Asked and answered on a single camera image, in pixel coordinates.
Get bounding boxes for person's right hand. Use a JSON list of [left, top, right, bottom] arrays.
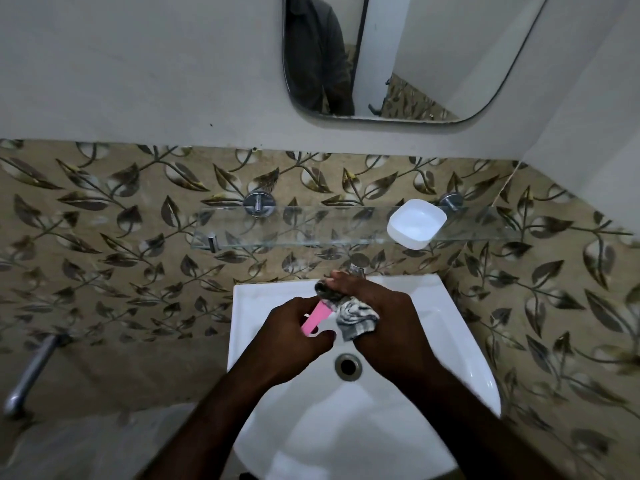
[[325, 271, 443, 388]]

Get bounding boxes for person's left hand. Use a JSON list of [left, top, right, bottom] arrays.
[[243, 296, 337, 388]]

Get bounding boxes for pink soap dish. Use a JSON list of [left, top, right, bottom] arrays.
[[301, 300, 332, 337]]

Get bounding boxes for checkered cleaning cloth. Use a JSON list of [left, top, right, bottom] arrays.
[[313, 279, 380, 342]]

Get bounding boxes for white soap dish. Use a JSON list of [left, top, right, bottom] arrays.
[[386, 198, 448, 251]]

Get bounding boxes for glass shelf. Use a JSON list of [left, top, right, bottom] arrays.
[[191, 204, 521, 251]]

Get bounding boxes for person's right forearm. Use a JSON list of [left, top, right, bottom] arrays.
[[405, 364, 571, 480]]

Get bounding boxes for person's left forearm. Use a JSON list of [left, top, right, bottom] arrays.
[[139, 359, 286, 480]]

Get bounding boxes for metal sink drain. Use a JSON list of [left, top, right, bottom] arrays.
[[334, 353, 363, 382]]

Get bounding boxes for white sink basin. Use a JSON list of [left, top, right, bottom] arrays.
[[226, 273, 503, 480]]

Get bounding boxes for chrome wall tap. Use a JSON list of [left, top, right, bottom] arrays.
[[3, 334, 73, 421]]

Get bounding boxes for rounded wall mirror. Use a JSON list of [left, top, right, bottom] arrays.
[[281, 0, 553, 125]]

